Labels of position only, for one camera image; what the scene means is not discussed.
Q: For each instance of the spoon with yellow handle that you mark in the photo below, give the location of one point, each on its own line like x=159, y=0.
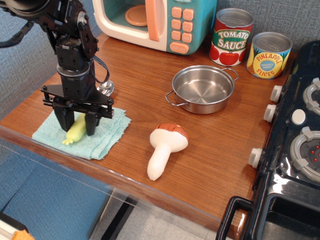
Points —
x=78, y=128

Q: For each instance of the black toy stove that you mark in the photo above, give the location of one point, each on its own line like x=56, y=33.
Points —
x=286, y=189

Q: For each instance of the tomato sauce can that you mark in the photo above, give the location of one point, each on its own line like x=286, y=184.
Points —
x=231, y=33

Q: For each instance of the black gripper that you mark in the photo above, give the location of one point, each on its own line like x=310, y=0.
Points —
x=77, y=93

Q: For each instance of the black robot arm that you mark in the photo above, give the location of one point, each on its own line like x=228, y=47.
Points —
x=66, y=24

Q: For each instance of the toy microwave teal and white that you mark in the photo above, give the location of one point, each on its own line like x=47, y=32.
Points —
x=174, y=26

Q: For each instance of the plush mushroom toy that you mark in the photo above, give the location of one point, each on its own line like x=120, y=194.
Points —
x=167, y=138

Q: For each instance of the light blue cloth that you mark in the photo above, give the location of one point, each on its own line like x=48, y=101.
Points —
x=97, y=146

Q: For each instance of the pineapple slices can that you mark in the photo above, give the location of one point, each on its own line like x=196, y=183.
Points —
x=268, y=56

